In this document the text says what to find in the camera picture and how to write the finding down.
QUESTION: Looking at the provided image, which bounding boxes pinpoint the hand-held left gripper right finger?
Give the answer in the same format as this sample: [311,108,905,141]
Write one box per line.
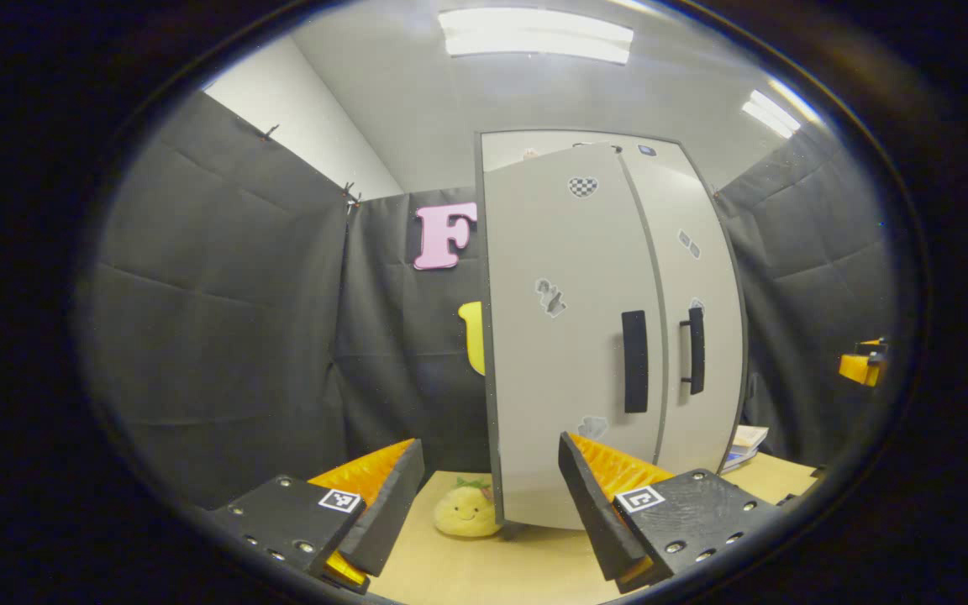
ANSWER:
[558,431,781,593]

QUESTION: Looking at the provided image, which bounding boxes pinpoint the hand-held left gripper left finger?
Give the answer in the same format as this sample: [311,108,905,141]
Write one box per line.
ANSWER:
[203,439,426,596]

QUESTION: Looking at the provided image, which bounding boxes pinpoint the white shoe cabinet door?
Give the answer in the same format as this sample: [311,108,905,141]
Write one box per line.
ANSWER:
[481,143,668,532]
[618,145,747,476]

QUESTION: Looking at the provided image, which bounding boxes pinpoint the white shoe cabinet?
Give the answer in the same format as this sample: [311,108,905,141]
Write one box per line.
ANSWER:
[476,129,750,532]

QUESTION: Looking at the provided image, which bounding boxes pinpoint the yellow plush toy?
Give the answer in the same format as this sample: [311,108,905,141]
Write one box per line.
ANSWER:
[434,477,503,539]

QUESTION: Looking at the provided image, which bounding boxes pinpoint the stack of booklets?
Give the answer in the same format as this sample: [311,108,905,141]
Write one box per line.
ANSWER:
[721,424,771,473]

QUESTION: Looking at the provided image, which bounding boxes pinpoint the black backdrop cloth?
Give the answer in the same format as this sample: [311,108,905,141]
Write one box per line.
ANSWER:
[85,88,901,509]

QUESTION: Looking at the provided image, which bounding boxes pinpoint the small ceiling light panel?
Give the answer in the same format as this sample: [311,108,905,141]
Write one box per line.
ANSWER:
[742,90,802,139]

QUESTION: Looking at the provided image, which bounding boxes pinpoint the large ceiling light panel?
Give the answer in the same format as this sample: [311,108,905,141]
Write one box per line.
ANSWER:
[438,8,634,66]

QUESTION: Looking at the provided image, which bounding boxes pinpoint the black door handle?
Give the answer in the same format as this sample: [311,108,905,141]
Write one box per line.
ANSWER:
[621,310,650,414]
[680,307,707,396]

